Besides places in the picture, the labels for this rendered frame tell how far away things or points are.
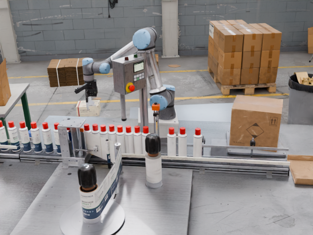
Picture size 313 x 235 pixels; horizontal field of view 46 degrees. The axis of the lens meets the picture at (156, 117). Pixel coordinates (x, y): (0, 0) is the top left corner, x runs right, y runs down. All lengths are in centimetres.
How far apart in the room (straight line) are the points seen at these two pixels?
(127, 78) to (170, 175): 60
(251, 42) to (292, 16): 268
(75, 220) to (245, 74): 424
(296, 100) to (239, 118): 222
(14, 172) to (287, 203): 158
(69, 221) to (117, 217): 22
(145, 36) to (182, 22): 526
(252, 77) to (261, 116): 336
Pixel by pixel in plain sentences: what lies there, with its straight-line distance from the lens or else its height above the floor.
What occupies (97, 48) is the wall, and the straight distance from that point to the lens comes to 773.
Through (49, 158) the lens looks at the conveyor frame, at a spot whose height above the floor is 87.
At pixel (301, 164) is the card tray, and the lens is 243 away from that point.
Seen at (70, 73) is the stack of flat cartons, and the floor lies 21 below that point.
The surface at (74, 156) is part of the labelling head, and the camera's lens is 225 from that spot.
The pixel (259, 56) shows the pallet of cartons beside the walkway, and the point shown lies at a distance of 567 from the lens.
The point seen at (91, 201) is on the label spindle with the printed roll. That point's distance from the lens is 175.
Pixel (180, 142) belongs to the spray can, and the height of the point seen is 100.
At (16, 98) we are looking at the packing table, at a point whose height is 78.
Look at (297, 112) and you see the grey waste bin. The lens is 462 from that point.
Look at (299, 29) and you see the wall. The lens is 825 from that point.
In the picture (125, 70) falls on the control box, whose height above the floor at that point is 143.
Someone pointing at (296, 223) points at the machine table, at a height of 83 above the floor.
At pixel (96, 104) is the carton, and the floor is 102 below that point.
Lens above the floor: 206
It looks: 25 degrees down
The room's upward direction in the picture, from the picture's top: 2 degrees counter-clockwise
